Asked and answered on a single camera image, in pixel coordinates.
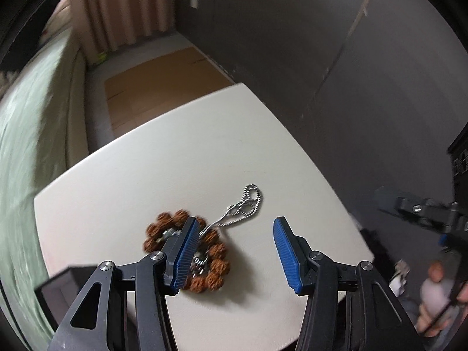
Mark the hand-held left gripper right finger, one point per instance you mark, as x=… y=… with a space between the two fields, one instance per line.
x=287 y=257

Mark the black box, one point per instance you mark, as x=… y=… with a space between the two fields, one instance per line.
x=55 y=292

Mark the white crumpled paper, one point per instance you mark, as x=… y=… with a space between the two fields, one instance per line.
x=400 y=276

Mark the person's right hand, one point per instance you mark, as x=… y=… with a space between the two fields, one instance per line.
x=433 y=292

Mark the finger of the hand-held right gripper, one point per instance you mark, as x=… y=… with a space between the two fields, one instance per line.
x=416 y=210

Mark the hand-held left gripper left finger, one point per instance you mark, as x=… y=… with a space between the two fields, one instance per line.
x=185 y=254

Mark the flat brown cardboard sheet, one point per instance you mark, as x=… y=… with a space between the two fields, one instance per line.
x=161 y=87

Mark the cream bed base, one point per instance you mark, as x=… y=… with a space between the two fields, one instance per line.
x=77 y=109

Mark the green bed blanket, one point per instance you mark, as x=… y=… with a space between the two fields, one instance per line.
x=25 y=153

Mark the pink curtain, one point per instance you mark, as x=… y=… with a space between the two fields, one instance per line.
x=120 y=7

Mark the small green object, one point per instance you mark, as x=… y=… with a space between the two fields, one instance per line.
x=100 y=57

